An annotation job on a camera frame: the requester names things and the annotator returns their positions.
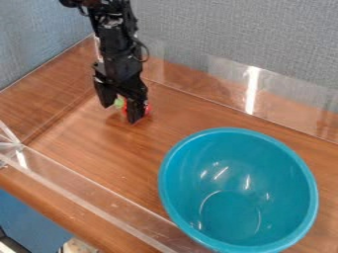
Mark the red toy strawberry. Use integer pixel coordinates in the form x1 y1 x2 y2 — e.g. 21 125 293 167
114 97 151 117

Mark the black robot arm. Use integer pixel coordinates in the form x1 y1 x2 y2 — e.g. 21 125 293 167
57 0 150 124

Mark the clear acrylic barrier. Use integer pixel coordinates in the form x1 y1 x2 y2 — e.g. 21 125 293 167
142 36 338 144
0 31 91 91
0 145 208 253

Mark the clear acrylic left barrier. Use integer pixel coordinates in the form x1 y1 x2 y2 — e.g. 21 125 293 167
0 31 91 91

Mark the clear acrylic back barrier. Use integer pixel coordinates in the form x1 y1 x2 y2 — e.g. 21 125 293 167
142 36 338 144

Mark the clear acrylic left bracket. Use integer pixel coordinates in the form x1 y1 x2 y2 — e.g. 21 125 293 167
0 121 28 168

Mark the blue plastic bowl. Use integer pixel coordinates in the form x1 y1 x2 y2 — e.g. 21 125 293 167
159 127 319 253

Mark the clear acrylic front barrier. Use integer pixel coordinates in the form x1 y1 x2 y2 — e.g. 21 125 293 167
0 145 208 253

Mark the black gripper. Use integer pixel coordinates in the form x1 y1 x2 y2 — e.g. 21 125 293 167
92 58 148 124

